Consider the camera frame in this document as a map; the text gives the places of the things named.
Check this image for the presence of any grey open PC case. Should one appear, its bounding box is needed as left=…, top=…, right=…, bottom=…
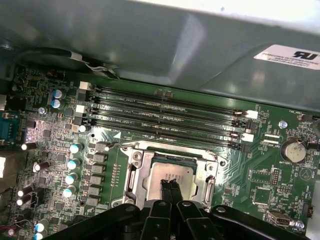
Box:
left=0, top=0, right=320, bottom=118

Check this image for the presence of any white label sticker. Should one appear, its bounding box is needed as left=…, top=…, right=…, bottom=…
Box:
left=253, top=44, right=320, bottom=73

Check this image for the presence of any black wire with white tape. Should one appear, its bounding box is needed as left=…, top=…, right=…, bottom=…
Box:
left=13, top=46, right=118, bottom=78

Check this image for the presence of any silver coin cell battery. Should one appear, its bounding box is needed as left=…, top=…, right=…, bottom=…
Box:
left=280, top=138, right=308, bottom=164

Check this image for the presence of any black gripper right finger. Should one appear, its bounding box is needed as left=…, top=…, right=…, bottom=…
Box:
left=171, top=178, right=312, bottom=240

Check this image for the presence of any silver CPU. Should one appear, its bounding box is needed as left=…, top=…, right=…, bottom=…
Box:
left=141, top=151, right=200, bottom=202

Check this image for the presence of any blue port connector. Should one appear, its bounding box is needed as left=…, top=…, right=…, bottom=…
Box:
left=0, top=111, right=20, bottom=147

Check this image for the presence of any green motherboard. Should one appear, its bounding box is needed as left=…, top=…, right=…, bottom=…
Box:
left=0, top=66, right=320, bottom=240

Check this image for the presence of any CPU socket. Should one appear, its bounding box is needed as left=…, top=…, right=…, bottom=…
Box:
left=111, top=139, right=227, bottom=211

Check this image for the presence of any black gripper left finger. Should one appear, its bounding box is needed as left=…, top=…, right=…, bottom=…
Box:
left=43, top=179, right=173, bottom=240

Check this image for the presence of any metal internal USB port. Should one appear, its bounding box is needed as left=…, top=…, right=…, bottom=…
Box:
left=266, top=209, right=293, bottom=229

